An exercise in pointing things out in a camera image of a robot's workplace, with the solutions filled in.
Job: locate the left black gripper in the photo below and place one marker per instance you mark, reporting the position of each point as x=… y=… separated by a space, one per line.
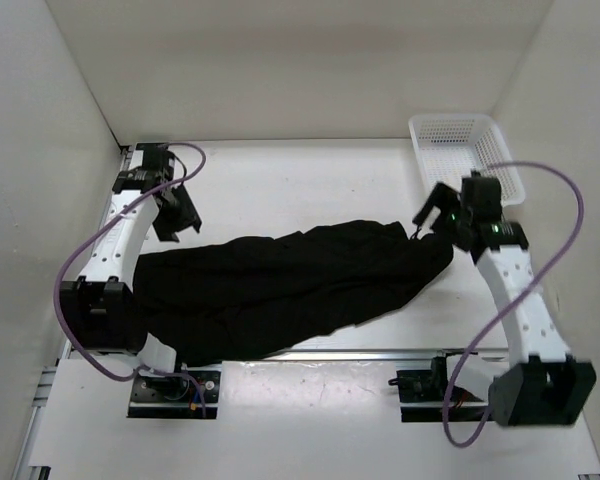
x=188 y=217

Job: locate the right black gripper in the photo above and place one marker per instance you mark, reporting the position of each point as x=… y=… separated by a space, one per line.
x=444 y=198

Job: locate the black trousers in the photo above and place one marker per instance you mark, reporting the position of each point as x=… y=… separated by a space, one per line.
x=255 y=296

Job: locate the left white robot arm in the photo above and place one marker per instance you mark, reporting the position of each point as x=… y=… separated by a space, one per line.
x=94 y=299

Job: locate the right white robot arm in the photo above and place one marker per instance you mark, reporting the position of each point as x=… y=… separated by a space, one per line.
x=544 y=384

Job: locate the white perforated plastic basket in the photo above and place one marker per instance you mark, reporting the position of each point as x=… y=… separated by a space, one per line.
x=448 y=147

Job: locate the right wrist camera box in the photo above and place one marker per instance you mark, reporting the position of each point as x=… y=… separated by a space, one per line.
x=480 y=197

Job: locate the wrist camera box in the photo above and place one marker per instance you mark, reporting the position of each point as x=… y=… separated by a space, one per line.
x=480 y=197
x=157 y=157

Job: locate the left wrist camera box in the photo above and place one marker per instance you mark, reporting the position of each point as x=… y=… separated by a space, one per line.
x=157 y=157

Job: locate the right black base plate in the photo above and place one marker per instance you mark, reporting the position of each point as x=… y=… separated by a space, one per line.
x=421 y=387

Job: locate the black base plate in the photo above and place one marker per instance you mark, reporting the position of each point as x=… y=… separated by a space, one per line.
x=172 y=398
x=421 y=387

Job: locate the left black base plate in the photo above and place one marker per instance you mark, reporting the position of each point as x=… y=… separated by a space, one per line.
x=172 y=398

